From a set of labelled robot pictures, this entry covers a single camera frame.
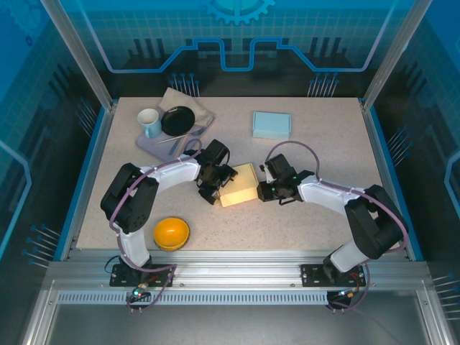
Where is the orange bowl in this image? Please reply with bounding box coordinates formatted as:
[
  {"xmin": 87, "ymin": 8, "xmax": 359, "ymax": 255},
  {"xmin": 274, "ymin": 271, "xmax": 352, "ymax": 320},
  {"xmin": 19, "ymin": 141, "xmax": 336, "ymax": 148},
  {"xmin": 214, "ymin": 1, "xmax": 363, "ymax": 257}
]
[{"xmin": 153, "ymin": 217, "xmax": 190, "ymax": 252}]

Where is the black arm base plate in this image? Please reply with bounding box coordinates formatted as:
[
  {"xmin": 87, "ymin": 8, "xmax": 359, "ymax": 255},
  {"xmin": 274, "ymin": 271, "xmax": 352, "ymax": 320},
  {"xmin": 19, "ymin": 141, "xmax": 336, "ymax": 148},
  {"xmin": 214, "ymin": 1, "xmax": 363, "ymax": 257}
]
[
  {"xmin": 300, "ymin": 262, "xmax": 367, "ymax": 288},
  {"xmin": 109, "ymin": 262, "xmax": 177, "ymax": 288}
]

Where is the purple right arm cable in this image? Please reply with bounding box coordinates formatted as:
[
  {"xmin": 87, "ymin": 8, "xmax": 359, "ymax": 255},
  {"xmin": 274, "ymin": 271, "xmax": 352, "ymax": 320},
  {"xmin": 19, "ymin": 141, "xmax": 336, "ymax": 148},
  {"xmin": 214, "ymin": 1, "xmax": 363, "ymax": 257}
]
[{"xmin": 265, "ymin": 140, "xmax": 410, "ymax": 312}]

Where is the silver metal fork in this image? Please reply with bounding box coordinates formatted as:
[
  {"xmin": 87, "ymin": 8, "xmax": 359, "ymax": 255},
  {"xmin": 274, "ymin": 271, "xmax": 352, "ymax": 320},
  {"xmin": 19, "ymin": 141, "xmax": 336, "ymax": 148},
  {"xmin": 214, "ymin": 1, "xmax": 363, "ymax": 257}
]
[{"xmin": 155, "ymin": 126, "xmax": 206, "ymax": 145}]

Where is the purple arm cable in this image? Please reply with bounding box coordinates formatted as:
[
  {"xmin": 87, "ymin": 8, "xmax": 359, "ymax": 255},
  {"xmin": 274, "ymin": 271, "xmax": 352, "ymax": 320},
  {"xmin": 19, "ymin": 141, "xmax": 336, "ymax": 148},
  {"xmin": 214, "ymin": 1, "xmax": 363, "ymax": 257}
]
[
  {"xmin": 109, "ymin": 137, "xmax": 203, "ymax": 313},
  {"xmin": 265, "ymin": 140, "xmax": 410, "ymax": 312}
]

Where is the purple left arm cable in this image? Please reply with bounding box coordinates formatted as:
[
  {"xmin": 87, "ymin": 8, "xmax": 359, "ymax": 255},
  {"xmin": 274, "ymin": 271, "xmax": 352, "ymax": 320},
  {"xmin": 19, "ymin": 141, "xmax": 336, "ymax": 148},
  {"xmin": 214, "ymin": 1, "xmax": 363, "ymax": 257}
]
[{"xmin": 109, "ymin": 137, "xmax": 203, "ymax": 313}]

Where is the teal paper box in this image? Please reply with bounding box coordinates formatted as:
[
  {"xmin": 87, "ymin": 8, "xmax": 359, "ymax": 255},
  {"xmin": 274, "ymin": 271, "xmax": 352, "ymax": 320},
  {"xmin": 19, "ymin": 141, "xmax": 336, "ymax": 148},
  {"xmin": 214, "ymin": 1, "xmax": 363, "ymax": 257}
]
[{"xmin": 250, "ymin": 110, "xmax": 293, "ymax": 140}]

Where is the lavender plastic tray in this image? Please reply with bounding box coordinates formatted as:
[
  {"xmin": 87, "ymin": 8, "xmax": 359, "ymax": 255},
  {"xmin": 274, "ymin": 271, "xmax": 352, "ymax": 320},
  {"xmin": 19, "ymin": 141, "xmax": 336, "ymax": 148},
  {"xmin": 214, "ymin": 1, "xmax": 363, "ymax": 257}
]
[{"xmin": 135, "ymin": 120, "xmax": 208, "ymax": 165}]

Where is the aluminium side rail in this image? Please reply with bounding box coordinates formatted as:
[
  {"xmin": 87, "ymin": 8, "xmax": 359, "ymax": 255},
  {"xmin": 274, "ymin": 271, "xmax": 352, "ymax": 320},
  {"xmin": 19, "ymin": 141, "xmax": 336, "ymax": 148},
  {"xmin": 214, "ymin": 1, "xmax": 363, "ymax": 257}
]
[
  {"xmin": 361, "ymin": 102, "xmax": 421, "ymax": 262},
  {"xmin": 59, "ymin": 100, "xmax": 119, "ymax": 262}
]

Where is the light blue mug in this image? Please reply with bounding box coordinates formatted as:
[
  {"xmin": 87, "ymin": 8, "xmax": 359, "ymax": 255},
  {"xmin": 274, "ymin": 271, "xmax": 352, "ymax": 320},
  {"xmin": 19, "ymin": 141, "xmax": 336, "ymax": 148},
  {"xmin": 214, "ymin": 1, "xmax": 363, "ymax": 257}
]
[{"xmin": 137, "ymin": 107, "xmax": 163, "ymax": 139}]

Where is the aluminium frame post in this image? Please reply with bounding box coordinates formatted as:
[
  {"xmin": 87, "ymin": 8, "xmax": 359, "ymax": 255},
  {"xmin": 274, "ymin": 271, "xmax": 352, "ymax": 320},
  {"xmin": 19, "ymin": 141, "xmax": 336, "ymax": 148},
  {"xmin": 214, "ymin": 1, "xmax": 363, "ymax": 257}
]
[
  {"xmin": 40, "ymin": 0, "xmax": 119, "ymax": 112},
  {"xmin": 360, "ymin": 0, "xmax": 434, "ymax": 112}
]

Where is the black round plate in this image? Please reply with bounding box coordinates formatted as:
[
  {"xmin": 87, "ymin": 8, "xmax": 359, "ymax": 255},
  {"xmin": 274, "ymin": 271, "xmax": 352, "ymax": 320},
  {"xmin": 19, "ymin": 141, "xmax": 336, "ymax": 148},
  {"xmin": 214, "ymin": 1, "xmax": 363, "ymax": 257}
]
[{"xmin": 160, "ymin": 105, "xmax": 197, "ymax": 137}]

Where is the aluminium mounting rail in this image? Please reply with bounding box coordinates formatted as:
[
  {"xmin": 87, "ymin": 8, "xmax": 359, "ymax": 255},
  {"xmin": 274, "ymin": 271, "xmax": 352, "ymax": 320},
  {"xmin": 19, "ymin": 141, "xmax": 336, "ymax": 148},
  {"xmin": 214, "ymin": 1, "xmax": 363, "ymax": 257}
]
[{"xmin": 46, "ymin": 249, "xmax": 432, "ymax": 292}]

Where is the yellow paper box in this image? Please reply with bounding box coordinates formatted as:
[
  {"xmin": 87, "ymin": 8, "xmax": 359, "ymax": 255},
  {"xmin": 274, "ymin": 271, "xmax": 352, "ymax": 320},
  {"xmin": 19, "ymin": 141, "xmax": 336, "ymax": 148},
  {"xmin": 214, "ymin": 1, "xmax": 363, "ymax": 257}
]
[{"xmin": 218, "ymin": 162, "xmax": 260, "ymax": 208}]

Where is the beige cloth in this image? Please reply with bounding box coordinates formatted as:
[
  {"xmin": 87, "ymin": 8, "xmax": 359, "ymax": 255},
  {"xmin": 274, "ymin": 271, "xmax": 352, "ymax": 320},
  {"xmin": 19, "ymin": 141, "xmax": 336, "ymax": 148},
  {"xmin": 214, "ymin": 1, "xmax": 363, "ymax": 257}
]
[{"xmin": 157, "ymin": 87, "xmax": 216, "ymax": 131}]

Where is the slotted grey cable duct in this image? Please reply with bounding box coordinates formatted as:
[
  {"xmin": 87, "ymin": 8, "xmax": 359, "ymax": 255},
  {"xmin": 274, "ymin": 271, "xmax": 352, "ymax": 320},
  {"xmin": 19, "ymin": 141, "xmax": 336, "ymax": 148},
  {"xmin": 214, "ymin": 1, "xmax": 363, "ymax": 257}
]
[{"xmin": 56, "ymin": 290, "xmax": 331, "ymax": 307}]

